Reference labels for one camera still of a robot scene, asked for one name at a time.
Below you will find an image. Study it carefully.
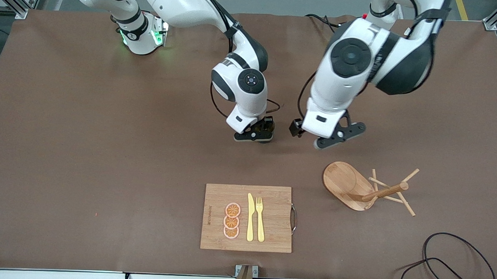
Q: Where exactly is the wooden cutting board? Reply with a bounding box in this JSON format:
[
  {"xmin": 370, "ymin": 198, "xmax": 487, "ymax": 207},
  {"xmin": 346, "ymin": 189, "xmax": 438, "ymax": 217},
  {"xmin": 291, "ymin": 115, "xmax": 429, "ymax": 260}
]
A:
[{"xmin": 200, "ymin": 183, "xmax": 299, "ymax": 254}]

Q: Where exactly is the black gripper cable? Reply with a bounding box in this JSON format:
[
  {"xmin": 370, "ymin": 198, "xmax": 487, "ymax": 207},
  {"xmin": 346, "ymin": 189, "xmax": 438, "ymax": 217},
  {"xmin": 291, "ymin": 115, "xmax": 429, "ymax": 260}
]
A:
[
  {"xmin": 297, "ymin": 71, "xmax": 317, "ymax": 122},
  {"xmin": 191, "ymin": 0, "xmax": 285, "ymax": 121}
]

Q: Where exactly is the brown table mat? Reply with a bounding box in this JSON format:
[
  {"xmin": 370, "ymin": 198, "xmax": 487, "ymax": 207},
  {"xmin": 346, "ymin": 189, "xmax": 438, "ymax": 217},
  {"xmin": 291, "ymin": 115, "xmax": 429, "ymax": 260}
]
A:
[{"xmin": 0, "ymin": 3, "xmax": 497, "ymax": 279}]

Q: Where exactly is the yellow plastic fork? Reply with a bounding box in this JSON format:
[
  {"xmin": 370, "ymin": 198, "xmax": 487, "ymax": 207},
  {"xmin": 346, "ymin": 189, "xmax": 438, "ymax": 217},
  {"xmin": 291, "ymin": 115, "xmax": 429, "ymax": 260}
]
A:
[{"xmin": 254, "ymin": 197, "xmax": 267, "ymax": 242}]

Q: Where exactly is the metal and wood bracket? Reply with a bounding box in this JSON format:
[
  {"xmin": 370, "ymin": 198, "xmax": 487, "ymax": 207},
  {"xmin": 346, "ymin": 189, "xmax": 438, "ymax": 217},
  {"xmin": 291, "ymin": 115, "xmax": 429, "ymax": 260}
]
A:
[{"xmin": 234, "ymin": 264, "xmax": 259, "ymax": 279}]

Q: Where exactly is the yellow plastic knife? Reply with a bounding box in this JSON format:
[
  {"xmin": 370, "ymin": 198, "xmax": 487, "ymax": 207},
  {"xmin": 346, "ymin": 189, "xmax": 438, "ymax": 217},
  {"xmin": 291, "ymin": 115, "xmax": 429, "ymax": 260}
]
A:
[{"xmin": 246, "ymin": 193, "xmax": 256, "ymax": 242}]

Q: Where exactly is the wooden cup rack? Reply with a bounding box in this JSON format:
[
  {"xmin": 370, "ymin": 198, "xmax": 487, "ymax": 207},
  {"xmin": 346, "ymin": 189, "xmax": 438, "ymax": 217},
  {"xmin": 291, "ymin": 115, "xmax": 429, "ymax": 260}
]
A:
[{"xmin": 321, "ymin": 161, "xmax": 420, "ymax": 217}]

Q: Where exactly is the black base cable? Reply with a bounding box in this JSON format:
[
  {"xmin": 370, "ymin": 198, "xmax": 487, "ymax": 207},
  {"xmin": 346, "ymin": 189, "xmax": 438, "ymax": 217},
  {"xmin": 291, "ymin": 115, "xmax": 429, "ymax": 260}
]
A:
[{"xmin": 304, "ymin": 13, "xmax": 344, "ymax": 34}]

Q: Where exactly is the black looped cable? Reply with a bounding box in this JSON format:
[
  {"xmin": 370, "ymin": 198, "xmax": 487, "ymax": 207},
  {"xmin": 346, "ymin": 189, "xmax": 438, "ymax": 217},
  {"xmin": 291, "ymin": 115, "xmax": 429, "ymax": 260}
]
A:
[
  {"xmin": 392, "ymin": 256, "xmax": 476, "ymax": 279},
  {"xmin": 421, "ymin": 232, "xmax": 497, "ymax": 279}
]

